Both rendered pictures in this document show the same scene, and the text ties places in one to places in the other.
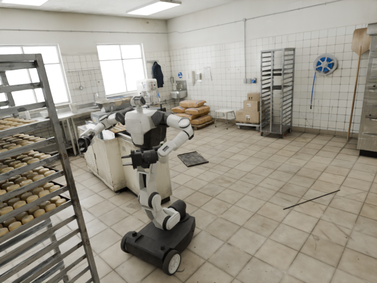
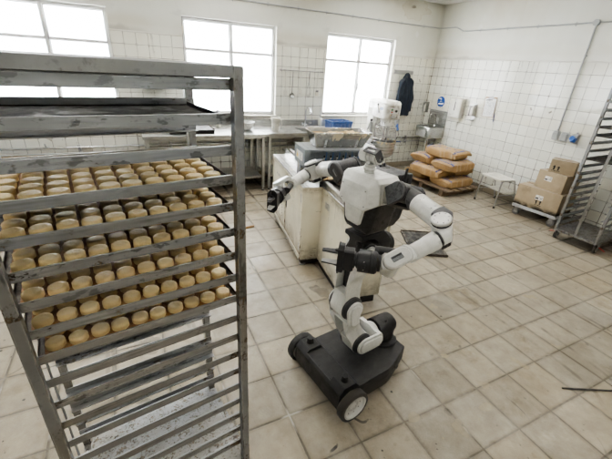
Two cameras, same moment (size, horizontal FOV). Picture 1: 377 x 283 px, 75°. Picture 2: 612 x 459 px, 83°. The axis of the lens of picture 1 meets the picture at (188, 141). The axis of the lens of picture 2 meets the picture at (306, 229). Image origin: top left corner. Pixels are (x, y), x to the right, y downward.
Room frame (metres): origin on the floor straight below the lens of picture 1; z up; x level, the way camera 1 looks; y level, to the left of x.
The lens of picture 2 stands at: (0.29, 0.12, 1.83)
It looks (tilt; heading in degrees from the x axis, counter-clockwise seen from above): 25 degrees down; 18
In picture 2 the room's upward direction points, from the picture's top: 4 degrees clockwise
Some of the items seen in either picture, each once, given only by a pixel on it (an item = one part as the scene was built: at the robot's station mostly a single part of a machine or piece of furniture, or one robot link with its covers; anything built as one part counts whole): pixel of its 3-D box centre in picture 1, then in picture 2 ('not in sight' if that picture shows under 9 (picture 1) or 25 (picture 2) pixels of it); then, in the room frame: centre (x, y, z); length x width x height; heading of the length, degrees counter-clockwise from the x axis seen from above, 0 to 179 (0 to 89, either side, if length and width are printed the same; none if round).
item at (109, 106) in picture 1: (119, 104); (337, 137); (3.44, 0.92, 1.25); 0.56 x 0.29 x 0.14; 127
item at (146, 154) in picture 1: (141, 158); (352, 259); (1.45, 0.30, 1.17); 0.12 x 0.10 x 0.13; 99
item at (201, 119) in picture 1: (200, 119); (452, 179); (6.66, -0.38, 0.19); 0.72 x 0.42 x 0.15; 140
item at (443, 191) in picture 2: (192, 123); (436, 182); (6.86, -0.15, 0.06); 1.20 x 0.80 x 0.11; 48
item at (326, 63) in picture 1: (322, 82); not in sight; (4.99, -2.81, 1.10); 0.41 x 0.17 x 1.10; 46
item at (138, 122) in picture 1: (147, 126); (373, 196); (2.01, 0.33, 1.24); 0.34 x 0.30 x 0.36; 54
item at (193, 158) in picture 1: (192, 158); (423, 242); (4.24, -0.04, 0.02); 0.60 x 0.40 x 0.03; 18
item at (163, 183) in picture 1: (144, 166); (349, 240); (3.04, 0.62, 0.45); 0.70 x 0.34 x 0.90; 37
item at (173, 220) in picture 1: (166, 218); (361, 335); (2.07, 0.29, 0.28); 0.21 x 0.20 x 0.13; 144
